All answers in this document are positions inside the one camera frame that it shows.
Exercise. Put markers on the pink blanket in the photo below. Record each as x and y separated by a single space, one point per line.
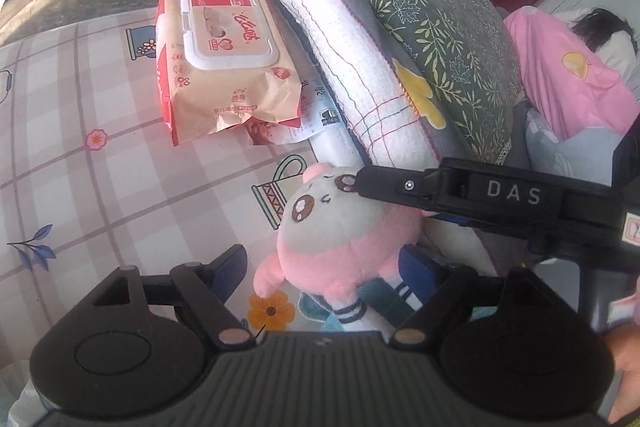
560 72

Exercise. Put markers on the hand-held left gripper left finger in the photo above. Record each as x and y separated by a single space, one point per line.
230 272

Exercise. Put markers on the person's right hand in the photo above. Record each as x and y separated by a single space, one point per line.
627 367

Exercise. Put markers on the white quilted blanket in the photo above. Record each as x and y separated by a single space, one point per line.
325 32

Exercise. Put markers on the green leaf pattern pillow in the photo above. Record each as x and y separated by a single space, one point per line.
440 37

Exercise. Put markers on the pale blue pillow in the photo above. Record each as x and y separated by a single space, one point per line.
575 152

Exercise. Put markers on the pink plush toy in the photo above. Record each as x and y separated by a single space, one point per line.
340 247

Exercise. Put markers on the white printed leaflet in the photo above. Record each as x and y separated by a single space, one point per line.
315 107

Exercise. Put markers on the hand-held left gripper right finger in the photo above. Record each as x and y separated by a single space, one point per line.
417 272

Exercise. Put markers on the white pillow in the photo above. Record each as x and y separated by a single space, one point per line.
622 57

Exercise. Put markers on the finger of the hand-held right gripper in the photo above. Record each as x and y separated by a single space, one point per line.
385 184

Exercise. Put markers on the orange wet wipes pack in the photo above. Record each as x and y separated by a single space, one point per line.
225 32

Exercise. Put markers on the checkered printed bed sheet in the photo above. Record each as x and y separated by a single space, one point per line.
75 82

